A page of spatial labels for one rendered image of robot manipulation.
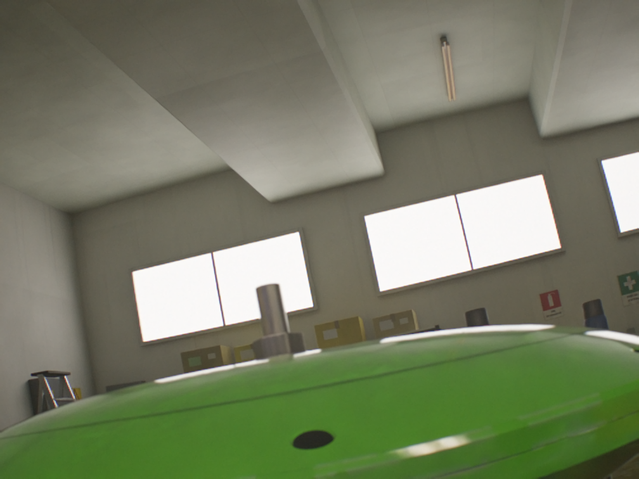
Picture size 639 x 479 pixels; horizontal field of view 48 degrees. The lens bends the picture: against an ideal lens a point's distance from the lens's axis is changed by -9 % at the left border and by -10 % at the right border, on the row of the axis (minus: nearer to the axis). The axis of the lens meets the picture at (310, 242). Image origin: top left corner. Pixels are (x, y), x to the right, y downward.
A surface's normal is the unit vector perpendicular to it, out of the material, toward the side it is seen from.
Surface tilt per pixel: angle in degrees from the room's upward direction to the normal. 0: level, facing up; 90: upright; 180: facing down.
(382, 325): 90
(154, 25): 180
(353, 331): 90
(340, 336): 90
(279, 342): 90
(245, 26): 180
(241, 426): 24
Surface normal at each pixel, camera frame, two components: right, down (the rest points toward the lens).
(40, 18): 0.19, 0.96
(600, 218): -0.21, -0.18
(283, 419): -0.18, -0.96
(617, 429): 0.43, -0.28
